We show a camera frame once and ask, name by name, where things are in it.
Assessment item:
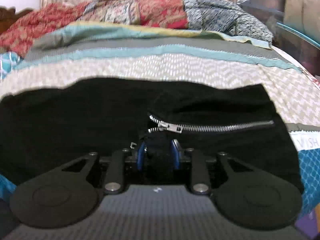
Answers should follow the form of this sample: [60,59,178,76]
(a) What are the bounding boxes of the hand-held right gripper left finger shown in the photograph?
[61,142,146,195]

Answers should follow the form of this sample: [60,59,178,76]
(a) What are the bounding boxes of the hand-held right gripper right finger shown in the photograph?
[170,140,253,195]

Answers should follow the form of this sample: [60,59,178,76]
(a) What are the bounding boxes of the black pants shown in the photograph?
[0,77,304,198]

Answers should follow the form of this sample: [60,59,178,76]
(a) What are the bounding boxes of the patterned bedspread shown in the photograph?
[0,21,320,220]

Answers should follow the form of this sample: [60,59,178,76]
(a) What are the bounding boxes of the blue white patterned cloth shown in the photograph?
[182,0,273,43]

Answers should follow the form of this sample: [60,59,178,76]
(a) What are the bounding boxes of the floral patchwork quilt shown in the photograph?
[75,0,189,30]

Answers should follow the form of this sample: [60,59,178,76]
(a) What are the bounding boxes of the purple mat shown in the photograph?
[296,216,320,240]

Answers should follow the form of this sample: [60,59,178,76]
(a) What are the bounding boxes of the teal lattice pillow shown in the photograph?
[0,51,24,80]

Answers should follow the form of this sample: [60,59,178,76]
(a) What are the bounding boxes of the red floral blanket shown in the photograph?
[0,1,90,54]

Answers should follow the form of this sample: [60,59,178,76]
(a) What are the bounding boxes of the carved wooden headboard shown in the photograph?
[0,6,34,34]

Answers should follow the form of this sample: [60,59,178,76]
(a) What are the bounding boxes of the brown wooden furniture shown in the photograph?
[284,0,320,30]

